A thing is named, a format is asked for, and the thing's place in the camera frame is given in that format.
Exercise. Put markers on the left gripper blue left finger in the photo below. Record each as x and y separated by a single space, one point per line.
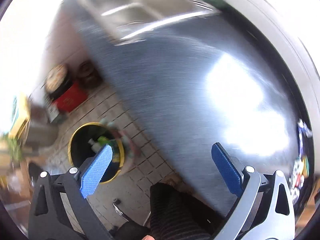
93 174

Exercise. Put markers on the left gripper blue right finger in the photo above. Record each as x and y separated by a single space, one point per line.
231 176

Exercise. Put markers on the green carton box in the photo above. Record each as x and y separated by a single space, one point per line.
102 141

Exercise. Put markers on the green cartoon snack bag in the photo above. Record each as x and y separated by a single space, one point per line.
131 152

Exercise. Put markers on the black trash bin yellow rim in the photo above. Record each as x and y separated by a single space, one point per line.
79 150

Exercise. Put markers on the large steel stockpot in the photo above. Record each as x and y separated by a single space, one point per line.
39 131

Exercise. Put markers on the grey plastic crate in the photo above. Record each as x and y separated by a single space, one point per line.
53 112

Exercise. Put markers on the red box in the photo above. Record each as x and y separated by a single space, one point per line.
71 98

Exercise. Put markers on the green potted plant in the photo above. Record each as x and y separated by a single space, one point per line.
14 147

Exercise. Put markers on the yellow cardboard box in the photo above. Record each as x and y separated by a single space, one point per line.
20 116

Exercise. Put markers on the dark brown clay jar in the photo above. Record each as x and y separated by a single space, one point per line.
87 75

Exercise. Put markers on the floral ceramic pot lid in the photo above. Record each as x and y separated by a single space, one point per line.
55 78

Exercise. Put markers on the stainless steel sink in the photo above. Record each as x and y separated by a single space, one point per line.
127 21

